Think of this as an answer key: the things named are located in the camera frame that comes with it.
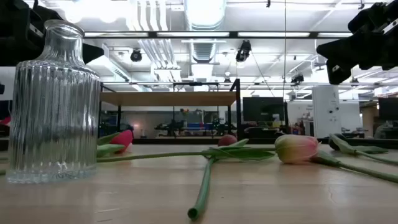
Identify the background robot workstation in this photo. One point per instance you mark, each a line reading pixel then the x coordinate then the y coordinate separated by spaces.
pixel 192 126

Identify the wooden shelf black frame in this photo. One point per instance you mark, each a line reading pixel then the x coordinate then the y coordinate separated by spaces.
pixel 168 99

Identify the pink tulip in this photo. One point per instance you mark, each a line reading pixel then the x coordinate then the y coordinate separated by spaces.
pixel 295 149

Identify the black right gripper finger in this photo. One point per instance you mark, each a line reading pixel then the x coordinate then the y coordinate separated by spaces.
pixel 348 55
pixel 348 42

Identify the black ceiling spotlight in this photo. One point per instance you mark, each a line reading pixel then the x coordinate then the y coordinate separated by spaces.
pixel 243 51
pixel 297 79
pixel 136 55

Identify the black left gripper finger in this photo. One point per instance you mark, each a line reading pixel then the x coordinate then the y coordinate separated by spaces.
pixel 90 58
pixel 91 50

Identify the yellow tulip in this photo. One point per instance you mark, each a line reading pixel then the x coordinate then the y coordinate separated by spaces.
pixel 357 170

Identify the white cabinet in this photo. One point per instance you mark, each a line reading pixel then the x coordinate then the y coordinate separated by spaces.
pixel 326 112

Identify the red tulip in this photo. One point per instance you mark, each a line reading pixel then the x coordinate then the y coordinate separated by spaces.
pixel 122 140

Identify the maroon tulip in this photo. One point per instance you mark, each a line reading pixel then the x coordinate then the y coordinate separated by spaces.
pixel 203 186

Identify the ribbed clear glass vase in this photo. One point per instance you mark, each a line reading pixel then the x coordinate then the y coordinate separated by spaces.
pixel 53 124

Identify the black monitor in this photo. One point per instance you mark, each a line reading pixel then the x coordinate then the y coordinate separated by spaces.
pixel 262 109
pixel 388 109

